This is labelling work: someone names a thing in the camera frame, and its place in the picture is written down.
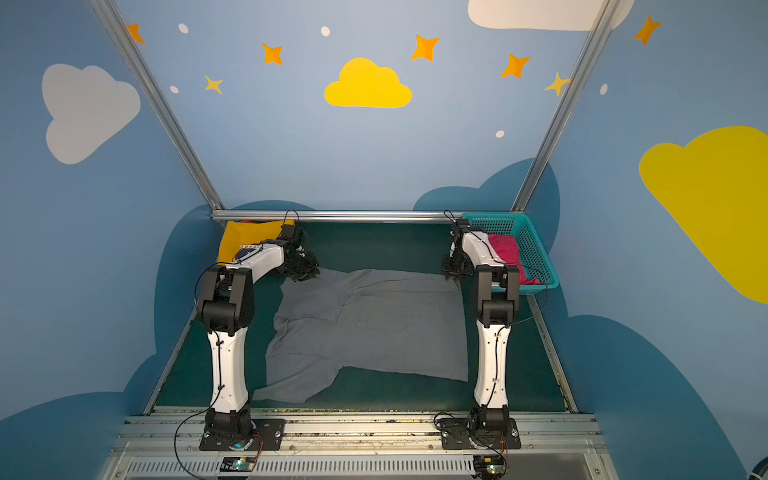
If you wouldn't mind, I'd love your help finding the grey t-shirt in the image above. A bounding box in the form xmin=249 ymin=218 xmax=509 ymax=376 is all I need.
xmin=252 ymin=269 xmax=469 ymax=403

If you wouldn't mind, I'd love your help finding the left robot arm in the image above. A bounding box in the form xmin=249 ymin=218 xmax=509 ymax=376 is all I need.
xmin=196 ymin=240 xmax=318 ymax=444

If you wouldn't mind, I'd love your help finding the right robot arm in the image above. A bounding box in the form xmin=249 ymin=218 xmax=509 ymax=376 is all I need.
xmin=441 ymin=220 xmax=520 ymax=437

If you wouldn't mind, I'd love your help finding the magenta t-shirt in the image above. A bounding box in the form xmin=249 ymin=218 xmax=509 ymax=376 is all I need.
xmin=488 ymin=234 xmax=541 ymax=285

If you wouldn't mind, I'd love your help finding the folded yellow t-shirt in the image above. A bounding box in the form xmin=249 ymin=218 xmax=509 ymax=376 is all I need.
xmin=217 ymin=220 xmax=296 ymax=263

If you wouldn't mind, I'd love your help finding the teal plastic basket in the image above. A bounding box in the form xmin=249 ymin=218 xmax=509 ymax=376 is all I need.
xmin=463 ymin=212 xmax=560 ymax=295

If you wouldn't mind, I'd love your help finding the right controller board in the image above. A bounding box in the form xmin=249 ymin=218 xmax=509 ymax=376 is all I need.
xmin=471 ymin=455 xmax=508 ymax=480

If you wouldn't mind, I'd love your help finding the controller board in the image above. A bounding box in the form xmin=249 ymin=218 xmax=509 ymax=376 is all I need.
xmin=471 ymin=455 xmax=508 ymax=480
xmin=219 ymin=457 xmax=257 ymax=473

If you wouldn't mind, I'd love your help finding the left controller board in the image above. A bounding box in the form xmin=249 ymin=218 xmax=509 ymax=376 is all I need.
xmin=219 ymin=457 xmax=257 ymax=473

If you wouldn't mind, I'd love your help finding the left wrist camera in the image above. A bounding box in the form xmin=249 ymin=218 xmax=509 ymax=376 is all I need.
xmin=277 ymin=223 xmax=304 ymax=248

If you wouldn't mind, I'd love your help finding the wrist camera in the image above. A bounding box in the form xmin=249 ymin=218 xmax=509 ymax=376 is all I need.
xmin=450 ymin=218 xmax=471 ymax=254
xmin=277 ymin=223 xmax=304 ymax=248

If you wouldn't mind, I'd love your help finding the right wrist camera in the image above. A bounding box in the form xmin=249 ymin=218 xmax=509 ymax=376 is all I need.
xmin=450 ymin=218 xmax=471 ymax=254

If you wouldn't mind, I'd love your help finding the aluminium back rail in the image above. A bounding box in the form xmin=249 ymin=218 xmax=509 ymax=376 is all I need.
xmin=211 ymin=209 xmax=468 ymax=224

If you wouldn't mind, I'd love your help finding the left aluminium post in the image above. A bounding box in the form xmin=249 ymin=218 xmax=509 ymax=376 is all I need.
xmin=90 ymin=0 xmax=225 ymax=210

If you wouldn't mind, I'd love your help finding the aluminium post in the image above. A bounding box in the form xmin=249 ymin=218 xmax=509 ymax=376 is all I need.
xmin=511 ymin=0 xmax=621 ymax=213
xmin=90 ymin=0 xmax=225 ymax=210

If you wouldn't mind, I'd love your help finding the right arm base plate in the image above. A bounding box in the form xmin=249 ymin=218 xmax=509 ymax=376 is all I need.
xmin=433 ymin=415 xmax=522 ymax=451

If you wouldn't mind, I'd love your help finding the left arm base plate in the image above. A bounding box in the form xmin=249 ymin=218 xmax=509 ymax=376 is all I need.
xmin=199 ymin=418 xmax=286 ymax=452

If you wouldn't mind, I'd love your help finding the front aluminium rail bed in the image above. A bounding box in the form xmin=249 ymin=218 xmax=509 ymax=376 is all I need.
xmin=98 ymin=407 xmax=618 ymax=479

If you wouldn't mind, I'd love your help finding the right aluminium post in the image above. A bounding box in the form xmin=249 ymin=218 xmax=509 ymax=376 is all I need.
xmin=511 ymin=0 xmax=621 ymax=213

